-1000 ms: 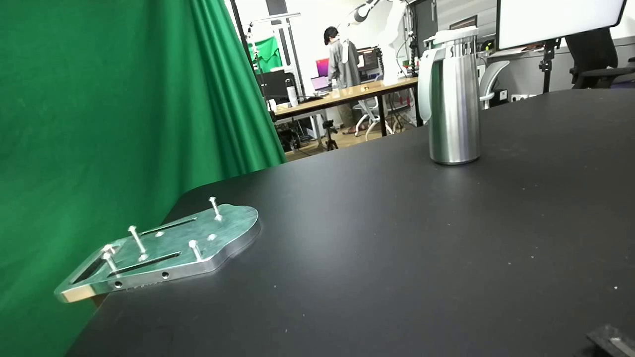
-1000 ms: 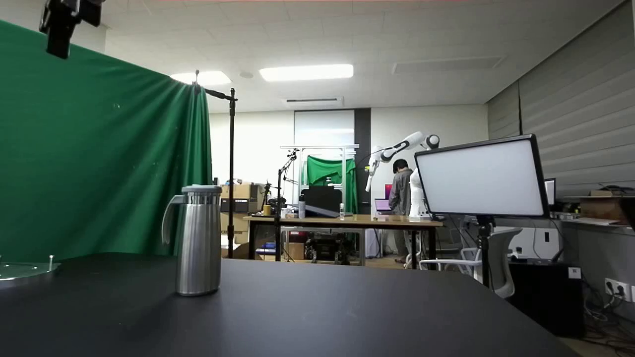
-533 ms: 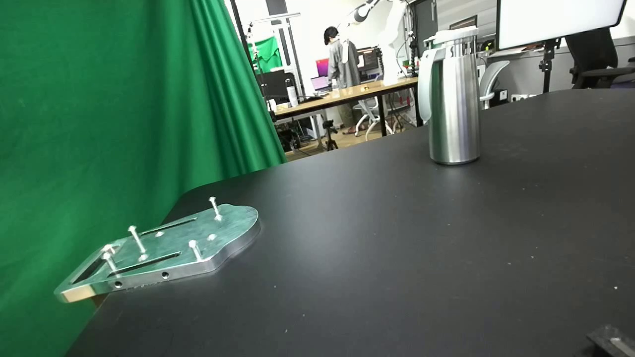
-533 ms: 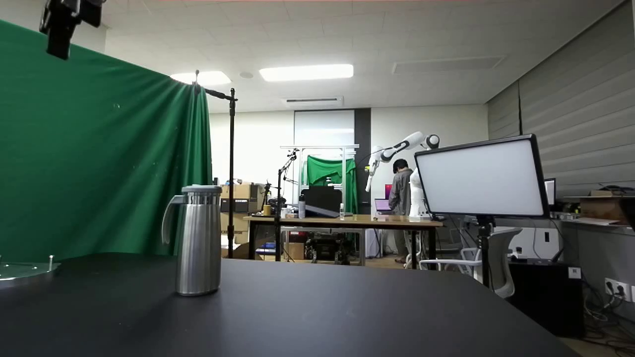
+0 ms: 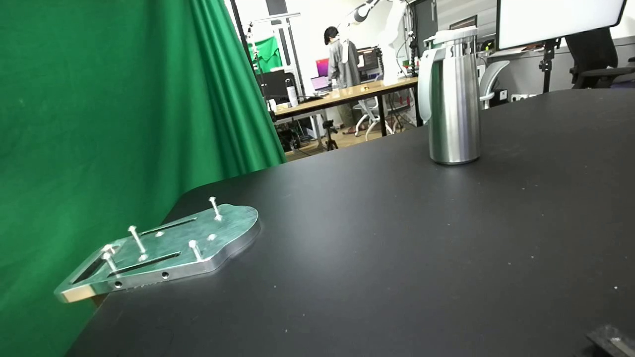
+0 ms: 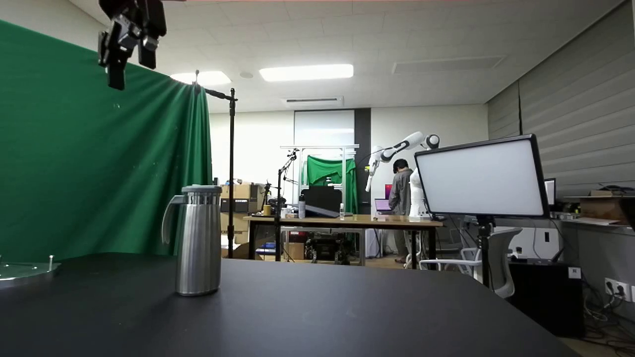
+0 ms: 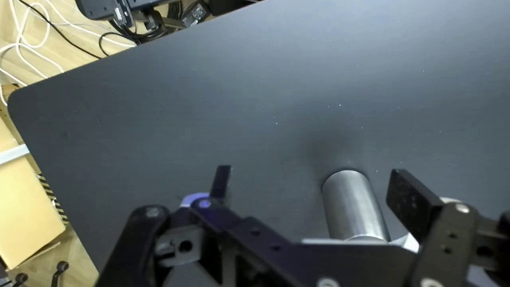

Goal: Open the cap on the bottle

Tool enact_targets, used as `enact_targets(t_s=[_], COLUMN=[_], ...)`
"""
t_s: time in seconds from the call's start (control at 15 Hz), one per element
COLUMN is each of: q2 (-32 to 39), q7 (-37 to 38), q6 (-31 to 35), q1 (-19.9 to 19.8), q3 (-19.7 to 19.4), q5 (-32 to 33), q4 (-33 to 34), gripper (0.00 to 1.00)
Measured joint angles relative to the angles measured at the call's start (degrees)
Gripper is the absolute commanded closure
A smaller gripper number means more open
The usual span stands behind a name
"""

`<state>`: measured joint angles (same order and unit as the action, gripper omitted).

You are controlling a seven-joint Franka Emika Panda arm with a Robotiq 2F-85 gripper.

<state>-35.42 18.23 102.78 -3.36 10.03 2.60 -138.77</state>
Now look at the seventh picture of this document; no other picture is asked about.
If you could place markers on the stainless steel bottle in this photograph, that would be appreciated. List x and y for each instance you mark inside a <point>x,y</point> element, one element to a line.
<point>352,204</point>

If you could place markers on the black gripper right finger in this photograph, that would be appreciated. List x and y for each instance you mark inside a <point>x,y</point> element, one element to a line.
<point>414,199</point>

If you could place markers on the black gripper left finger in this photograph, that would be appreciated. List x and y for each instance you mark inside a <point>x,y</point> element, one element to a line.
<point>220,183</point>

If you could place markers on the cardboard box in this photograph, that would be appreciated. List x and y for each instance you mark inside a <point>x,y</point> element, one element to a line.
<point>24,212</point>

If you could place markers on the black power adapter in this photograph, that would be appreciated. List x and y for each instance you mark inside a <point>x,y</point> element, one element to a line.
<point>100,8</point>

